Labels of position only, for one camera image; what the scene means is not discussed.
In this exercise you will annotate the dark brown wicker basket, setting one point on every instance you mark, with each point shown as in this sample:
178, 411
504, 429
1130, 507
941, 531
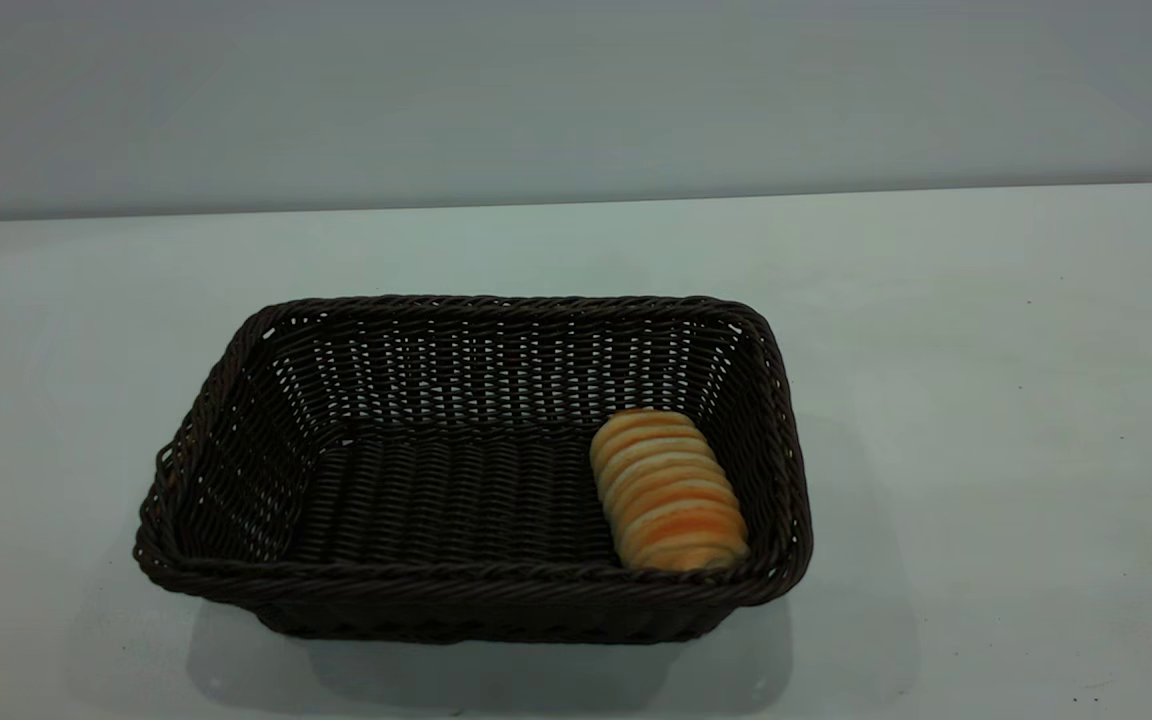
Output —
416, 500

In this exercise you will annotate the striped orange bread roll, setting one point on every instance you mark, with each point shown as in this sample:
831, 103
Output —
671, 495

